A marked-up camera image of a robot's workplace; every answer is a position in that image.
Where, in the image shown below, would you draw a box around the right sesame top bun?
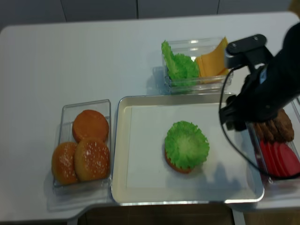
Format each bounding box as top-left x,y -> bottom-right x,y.
74,137 -> 110,181

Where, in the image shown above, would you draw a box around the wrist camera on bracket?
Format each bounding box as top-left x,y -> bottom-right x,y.
224,34 -> 273,73

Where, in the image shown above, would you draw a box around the clear lettuce and cheese container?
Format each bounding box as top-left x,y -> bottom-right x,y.
161,37 -> 229,94

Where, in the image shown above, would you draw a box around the silver metal baking tray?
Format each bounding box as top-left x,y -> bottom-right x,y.
111,93 -> 264,204

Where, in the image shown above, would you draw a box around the green lettuce leaves in container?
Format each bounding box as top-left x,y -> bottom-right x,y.
161,40 -> 200,81

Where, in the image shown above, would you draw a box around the brown meat patties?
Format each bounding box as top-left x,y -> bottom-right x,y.
253,109 -> 294,143

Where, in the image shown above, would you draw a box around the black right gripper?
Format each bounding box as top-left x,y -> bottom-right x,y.
219,66 -> 300,125

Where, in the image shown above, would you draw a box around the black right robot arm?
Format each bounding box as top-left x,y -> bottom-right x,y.
219,24 -> 300,125

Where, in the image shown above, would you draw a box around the red tomato slices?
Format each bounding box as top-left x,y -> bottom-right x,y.
260,141 -> 300,177

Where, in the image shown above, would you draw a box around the left sesame top bun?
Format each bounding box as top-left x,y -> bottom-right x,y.
52,142 -> 78,185

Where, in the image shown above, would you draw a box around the clear meat and tomato container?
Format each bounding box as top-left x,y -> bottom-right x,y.
247,100 -> 300,183

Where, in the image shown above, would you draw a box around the white parchment paper sheet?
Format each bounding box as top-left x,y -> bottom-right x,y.
127,104 -> 248,190

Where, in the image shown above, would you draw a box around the sesame bun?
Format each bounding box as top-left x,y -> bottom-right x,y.
74,137 -> 110,181
52,142 -> 78,185

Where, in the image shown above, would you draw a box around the clear plastic bun container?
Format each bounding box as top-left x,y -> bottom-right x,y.
52,99 -> 111,188

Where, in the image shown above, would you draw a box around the plain bottom bun in container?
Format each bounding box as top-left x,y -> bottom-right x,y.
72,110 -> 109,143

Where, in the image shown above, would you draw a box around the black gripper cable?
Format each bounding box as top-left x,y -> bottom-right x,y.
218,64 -> 300,180

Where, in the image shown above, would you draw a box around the bottom bun on tray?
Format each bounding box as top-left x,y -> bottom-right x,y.
165,151 -> 192,174

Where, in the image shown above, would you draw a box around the green lettuce leaf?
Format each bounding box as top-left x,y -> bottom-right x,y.
165,120 -> 210,170

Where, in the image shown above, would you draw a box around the yellow cheese slices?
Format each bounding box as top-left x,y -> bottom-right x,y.
195,37 -> 229,78

